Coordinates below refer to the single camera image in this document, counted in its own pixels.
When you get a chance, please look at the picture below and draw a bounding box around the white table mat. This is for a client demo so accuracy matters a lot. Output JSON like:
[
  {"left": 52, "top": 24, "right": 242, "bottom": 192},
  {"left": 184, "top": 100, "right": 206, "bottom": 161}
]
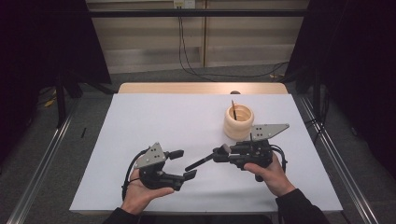
[{"left": 68, "top": 92, "right": 344, "bottom": 216}]

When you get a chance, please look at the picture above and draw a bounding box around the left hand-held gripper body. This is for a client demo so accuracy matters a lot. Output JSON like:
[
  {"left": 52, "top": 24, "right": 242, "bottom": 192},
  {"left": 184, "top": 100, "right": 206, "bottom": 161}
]
[{"left": 134, "top": 142, "right": 185, "bottom": 191}]

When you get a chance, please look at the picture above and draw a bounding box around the cream ribbed brush holder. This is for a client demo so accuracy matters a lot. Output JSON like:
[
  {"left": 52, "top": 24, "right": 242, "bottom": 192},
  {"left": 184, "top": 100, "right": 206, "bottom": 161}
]
[{"left": 222, "top": 103, "right": 255, "bottom": 141}]

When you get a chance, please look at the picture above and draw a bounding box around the black makeup brush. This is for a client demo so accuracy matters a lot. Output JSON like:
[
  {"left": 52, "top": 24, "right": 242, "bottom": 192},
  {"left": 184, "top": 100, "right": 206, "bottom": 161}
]
[{"left": 184, "top": 151, "right": 219, "bottom": 173}]

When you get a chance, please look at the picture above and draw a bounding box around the black floor cable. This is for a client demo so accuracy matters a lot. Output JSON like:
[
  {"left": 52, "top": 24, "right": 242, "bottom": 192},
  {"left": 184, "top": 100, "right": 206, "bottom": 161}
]
[{"left": 306, "top": 90, "right": 330, "bottom": 145}]

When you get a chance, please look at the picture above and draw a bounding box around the black metal stand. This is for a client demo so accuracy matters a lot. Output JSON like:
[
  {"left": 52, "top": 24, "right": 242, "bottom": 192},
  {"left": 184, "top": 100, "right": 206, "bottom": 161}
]
[
  {"left": 54, "top": 70, "right": 68, "bottom": 129},
  {"left": 312, "top": 66, "right": 322, "bottom": 120}
]

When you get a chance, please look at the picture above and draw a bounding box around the metal floor rail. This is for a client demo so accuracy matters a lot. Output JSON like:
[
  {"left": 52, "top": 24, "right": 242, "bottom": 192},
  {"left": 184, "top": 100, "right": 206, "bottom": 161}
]
[
  {"left": 298, "top": 95, "right": 380, "bottom": 224},
  {"left": 6, "top": 98, "right": 81, "bottom": 224}
]

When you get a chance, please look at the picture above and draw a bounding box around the hand-held gripper cable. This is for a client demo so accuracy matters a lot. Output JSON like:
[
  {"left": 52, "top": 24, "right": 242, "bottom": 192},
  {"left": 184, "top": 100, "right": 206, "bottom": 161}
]
[
  {"left": 121, "top": 147, "right": 151, "bottom": 202},
  {"left": 269, "top": 144, "right": 289, "bottom": 174}
]

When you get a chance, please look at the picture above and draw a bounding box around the right hand-held gripper cable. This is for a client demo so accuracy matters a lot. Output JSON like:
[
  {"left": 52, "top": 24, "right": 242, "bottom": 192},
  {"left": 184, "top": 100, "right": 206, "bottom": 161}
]
[{"left": 269, "top": 144, "right": 289, "bottom": 174}]

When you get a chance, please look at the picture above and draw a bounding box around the dark curtain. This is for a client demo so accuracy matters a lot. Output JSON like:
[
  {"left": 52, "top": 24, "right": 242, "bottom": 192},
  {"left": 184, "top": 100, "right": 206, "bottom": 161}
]
[
  {"left": 285, "top": 0, "right": 396, "bottom": 180},
  {"left": 0, "top": 0, "right": 112, "bottom": 164}
]

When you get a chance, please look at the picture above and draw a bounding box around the left hand-held gripper cable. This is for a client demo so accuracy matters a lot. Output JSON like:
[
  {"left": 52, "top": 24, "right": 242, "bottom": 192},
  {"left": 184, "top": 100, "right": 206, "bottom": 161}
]
[{"left": 121, "top": 147, "right": 151, "bottom": 202}]

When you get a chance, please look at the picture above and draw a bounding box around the person's left hand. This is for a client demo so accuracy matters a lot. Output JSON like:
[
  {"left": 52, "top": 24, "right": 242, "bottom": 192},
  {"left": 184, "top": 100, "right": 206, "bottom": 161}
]
[{"left": 120, "top": 167, "right": 176, "bottom": 217}]

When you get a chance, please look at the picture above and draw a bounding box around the light wooden table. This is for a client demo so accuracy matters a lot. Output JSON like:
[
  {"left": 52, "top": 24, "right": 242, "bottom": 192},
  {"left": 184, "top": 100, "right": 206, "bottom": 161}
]
[{"left": 118, "top": 81, "right": 289, "bottom": 95}]

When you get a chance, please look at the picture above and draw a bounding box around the person's right hand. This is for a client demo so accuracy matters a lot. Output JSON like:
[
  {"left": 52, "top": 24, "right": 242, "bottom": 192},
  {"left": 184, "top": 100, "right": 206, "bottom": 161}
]
[{"left": 243, "top": 152, "right": 297, "bottom": 198}]

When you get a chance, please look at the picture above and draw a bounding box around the black wall cable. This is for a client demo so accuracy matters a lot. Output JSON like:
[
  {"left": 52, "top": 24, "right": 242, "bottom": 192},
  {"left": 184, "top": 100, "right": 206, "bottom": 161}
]
[
  {"left": 177, "top": 7, "right": 217, "bottom": 83},
  {"left": 180, "top": 7, "right": 290, "bottom": 79}
]

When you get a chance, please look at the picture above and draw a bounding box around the black horizontal bar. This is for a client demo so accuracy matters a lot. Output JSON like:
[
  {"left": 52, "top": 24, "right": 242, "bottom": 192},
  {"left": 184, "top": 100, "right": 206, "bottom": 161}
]
[{"left": 88, "top": 8, "right": 307, "bottom": 19}]

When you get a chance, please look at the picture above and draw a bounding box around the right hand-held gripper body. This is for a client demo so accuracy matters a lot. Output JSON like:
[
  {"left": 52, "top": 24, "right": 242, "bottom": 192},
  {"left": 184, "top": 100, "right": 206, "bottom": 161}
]
[{"left": 228, "top": 123, "right": 290, "bottom": 183}]

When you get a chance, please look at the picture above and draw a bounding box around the white wall outlet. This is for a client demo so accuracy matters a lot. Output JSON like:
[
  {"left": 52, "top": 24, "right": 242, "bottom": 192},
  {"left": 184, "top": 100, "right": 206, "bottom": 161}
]
[{"left": 173, "top": 0, "right": 196, "bottom": 9}]

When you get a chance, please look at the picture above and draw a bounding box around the person's dark clothing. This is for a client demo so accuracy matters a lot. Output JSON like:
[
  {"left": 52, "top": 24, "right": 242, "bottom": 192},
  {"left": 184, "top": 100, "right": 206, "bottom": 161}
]
[{"left": 139, "top": 214, "right": 276, "bottom": 224}]

